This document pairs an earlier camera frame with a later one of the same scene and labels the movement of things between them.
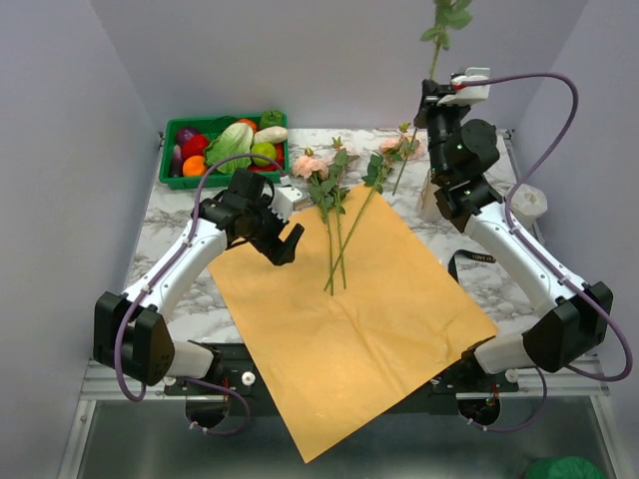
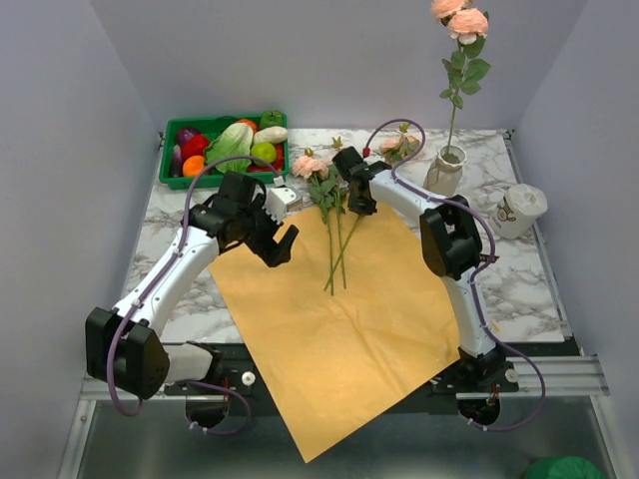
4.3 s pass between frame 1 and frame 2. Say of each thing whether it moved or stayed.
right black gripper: moved
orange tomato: stayed
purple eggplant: stayed
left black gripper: stayed
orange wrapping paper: stayed
